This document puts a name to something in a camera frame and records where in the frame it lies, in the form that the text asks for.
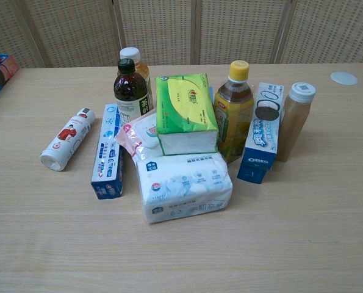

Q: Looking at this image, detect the tea bottle yellow cap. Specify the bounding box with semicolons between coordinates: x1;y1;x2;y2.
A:
214;60;256;164

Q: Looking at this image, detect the white tissue pack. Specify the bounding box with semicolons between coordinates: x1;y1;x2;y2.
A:
137;151;234;225

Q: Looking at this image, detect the green tissue pack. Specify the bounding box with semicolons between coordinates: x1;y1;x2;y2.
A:
155;72;219;156

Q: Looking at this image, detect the white cylindrical can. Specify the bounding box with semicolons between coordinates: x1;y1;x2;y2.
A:
39;107;96;172

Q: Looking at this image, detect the woven folding screen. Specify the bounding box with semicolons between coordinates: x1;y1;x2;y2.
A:
0;0;363;69

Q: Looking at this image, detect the dark tea bottle green cap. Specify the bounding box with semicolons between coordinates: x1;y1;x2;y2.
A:
113;58;149;126

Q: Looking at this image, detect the pink wet wipes pack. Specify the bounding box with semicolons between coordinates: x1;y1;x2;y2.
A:
114;113;160;163

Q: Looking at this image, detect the yellow drink bottle white cap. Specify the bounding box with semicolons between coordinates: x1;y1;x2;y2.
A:
119;47;155;112

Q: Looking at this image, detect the blue toothpaste box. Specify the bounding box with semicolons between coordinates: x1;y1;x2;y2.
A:
90;103;124;200

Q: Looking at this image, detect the brown juice bottle white cap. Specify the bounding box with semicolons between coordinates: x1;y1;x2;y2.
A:
275;82;317;162

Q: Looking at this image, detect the blue Oreo box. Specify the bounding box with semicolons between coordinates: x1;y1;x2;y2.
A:
237;82;286;184

